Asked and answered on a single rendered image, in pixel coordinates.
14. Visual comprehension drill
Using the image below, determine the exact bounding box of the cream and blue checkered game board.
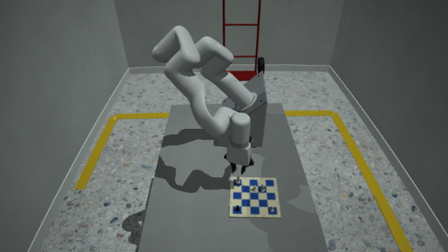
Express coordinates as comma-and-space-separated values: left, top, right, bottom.
230, 177, 281, 218

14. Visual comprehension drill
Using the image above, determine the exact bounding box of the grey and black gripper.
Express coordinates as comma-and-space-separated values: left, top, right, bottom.
224, 141, 254, 174

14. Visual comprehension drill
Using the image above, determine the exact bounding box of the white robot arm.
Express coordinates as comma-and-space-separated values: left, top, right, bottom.
152, 26, 257, 149

